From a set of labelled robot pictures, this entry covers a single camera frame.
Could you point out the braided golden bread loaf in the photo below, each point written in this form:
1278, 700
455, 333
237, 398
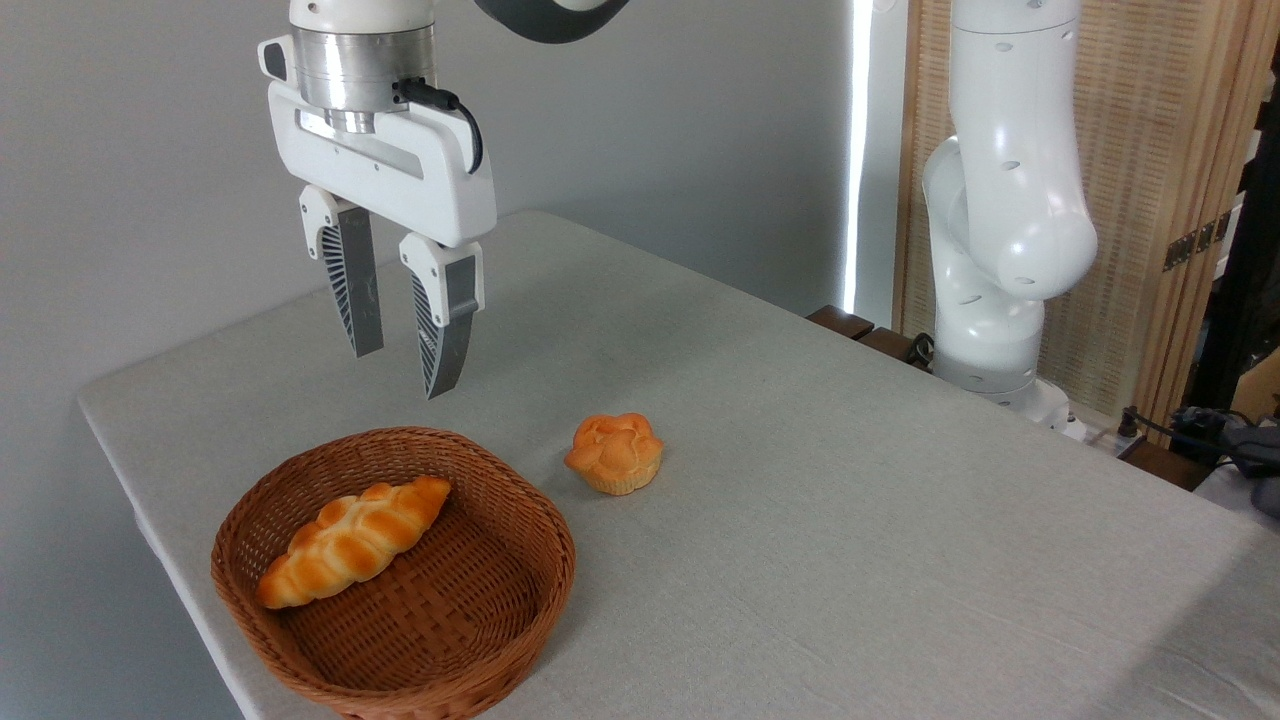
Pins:
350, 540

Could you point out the brass screen hinge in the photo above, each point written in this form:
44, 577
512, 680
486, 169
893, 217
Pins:
1195, 241

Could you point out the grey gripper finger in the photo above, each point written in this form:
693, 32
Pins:
357, 290
447, 320

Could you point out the orange muffin-shaped bread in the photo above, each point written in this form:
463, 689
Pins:
615, 455

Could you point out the grey tablecloth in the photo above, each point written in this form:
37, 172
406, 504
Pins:
850, 560

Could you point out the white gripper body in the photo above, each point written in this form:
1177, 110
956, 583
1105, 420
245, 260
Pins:
430, 185

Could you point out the dark brown wooden block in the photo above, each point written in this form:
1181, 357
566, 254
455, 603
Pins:
840, 322
890, 345

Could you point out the brown woven wicker basket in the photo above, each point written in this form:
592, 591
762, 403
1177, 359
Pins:
470, 600

